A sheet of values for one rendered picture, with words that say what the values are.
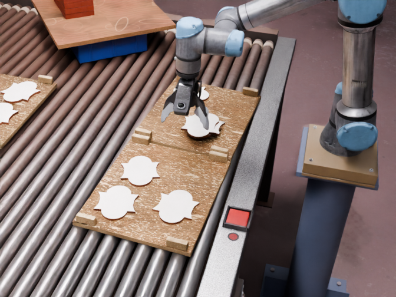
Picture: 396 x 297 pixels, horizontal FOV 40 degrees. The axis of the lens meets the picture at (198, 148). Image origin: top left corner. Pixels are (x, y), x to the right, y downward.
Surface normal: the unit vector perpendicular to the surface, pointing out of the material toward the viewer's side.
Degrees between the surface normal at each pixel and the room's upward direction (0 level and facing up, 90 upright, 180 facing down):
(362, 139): 96
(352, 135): 96
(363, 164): 1
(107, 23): 0
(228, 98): 0
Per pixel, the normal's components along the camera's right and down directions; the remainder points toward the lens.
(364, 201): 0.03, -0.79
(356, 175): -0.24, 0.59
